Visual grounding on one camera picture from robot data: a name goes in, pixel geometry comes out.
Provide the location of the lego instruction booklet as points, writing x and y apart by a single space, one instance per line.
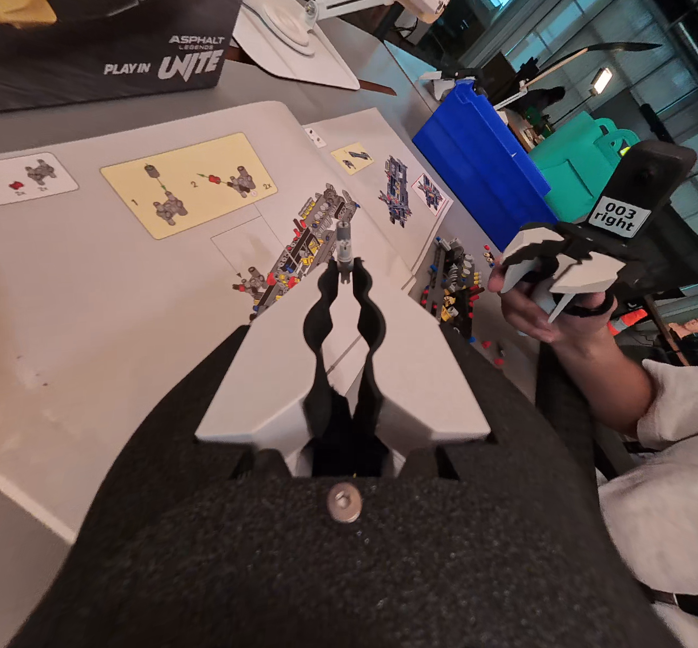
109 304

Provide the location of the multicoloured lego chassis assembly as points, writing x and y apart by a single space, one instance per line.
452 288

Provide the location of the person's right hand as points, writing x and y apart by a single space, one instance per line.
523 310

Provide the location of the blue flat object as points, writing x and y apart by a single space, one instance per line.
480 168

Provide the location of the orange traffic cone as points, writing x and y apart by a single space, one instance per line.
630 320

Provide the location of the scattered small lego pins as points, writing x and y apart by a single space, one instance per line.
497 351

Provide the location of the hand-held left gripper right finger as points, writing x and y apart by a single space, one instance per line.
431 386

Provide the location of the black lego set box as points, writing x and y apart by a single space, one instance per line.
82 59

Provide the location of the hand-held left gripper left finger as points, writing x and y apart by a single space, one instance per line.
256 386

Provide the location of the light grey lego connector block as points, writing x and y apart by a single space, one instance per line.
344 239

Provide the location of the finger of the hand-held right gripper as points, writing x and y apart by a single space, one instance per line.
518 266
594 274

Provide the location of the teal felt bag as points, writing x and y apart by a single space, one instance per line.
572 168

